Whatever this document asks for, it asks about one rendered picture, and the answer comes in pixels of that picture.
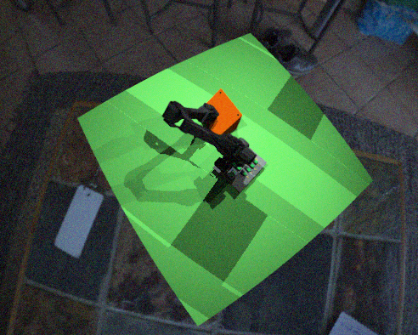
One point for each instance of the grey switch panel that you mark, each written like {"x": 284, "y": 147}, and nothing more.
{"x": 239, "y": 177}

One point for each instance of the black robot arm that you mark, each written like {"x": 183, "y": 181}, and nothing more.
{"x": 227, "y": 144}

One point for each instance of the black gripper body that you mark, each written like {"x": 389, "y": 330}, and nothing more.
{"x": 221, "y": 164}

